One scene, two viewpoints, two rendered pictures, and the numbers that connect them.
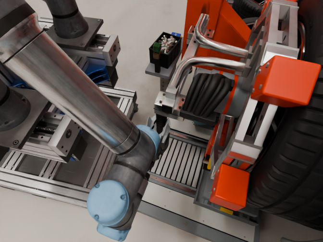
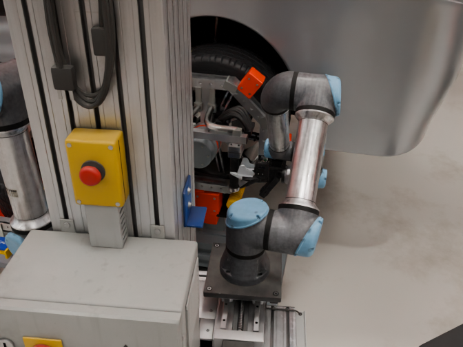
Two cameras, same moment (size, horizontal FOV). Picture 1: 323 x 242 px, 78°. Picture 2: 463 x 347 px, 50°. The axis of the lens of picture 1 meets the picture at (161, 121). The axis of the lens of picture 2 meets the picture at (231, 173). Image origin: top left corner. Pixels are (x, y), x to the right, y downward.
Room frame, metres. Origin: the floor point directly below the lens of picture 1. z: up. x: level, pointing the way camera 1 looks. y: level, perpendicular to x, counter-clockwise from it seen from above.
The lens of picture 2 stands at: (0.59, 1.64, 1.86)
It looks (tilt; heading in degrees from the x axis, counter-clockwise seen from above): 32 degrees down; 262
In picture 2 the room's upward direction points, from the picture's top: 1 degrees clockwise
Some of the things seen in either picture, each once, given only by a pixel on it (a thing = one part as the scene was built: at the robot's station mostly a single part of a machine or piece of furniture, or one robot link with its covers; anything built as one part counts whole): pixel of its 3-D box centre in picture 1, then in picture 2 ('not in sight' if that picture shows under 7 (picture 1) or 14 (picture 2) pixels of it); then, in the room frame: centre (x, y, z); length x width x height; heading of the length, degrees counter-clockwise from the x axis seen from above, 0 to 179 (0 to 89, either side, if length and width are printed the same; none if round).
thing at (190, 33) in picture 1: (200, 36); not in sight; (0.66, -0.14, 0.93); 0.09 x 0.05 x 0.05; 70
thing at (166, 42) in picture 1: (165, 49); not in sight; (1.11, -0.03, 0.51); 0.20 x 0.14 x 0.13; 152
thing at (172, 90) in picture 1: (213, 68); (223, 111); (0.38, -0.13, 1.03); 0.19 x 0.18 x 0.11; 70
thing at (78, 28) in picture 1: (68, 18); not in sight; (0.87, 0.42, 0.87); 0.15 x 0.15 x 0.10
